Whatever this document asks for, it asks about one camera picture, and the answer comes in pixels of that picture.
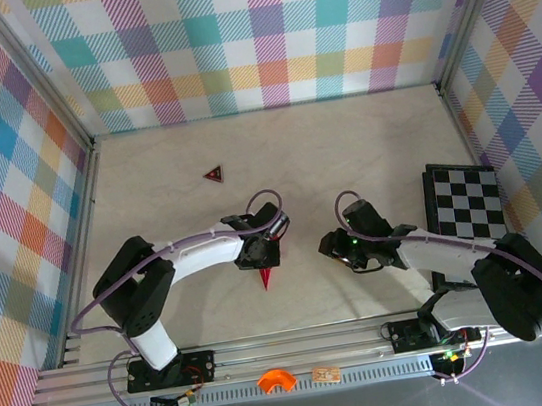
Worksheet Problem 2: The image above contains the pink square paper sheet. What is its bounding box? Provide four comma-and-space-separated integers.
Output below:
258, 265, 277, 293

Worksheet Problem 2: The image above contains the small red triangle piece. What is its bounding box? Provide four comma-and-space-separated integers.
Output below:
202, 164, 227, 188

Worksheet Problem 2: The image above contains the black grey checkerboard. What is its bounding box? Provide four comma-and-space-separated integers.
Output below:
419, 154, 515, 292

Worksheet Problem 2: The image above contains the orange curved plastic part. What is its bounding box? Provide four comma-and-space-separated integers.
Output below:
254, 365, 299, 398

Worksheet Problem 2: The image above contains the small wooden tag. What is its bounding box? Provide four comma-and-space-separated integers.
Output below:
310, 363, 341, 386

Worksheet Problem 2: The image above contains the small electronics board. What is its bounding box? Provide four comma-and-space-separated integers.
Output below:
148, 387, 201, 406
430, 344, 474, 368

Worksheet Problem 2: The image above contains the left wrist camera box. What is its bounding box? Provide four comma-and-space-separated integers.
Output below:
245, 199, 293, 245

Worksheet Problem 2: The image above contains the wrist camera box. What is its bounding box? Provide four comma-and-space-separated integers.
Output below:
340, 196, 391, 239
245, 199, 293, 245

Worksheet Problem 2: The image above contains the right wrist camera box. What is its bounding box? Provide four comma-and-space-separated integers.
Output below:
340, 196, 391, 239

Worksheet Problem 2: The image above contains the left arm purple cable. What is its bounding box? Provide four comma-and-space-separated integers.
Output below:
55, 186, 313, 406

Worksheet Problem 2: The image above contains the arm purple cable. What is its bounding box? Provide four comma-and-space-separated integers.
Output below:
55, 186, 313, 406
332, 163, 542, 398

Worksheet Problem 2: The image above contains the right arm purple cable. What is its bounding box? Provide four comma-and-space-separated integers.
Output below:
332, 163, 542, 398

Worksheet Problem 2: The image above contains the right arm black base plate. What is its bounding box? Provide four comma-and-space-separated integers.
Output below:
386, 308, 483, 355

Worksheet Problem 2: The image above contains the aluminium mounting rail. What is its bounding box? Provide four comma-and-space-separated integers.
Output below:
24, 294, 542, 406

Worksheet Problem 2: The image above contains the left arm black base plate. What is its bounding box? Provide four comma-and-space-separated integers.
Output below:
123, 347, 220, 396

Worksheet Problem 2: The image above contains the slotted grey cable duct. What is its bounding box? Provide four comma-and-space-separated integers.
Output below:
66, 354, 438, 406

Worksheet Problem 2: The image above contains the aluminium corner post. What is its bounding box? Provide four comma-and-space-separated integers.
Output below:
422, 0, 536, 98
0, 0, 97, 161

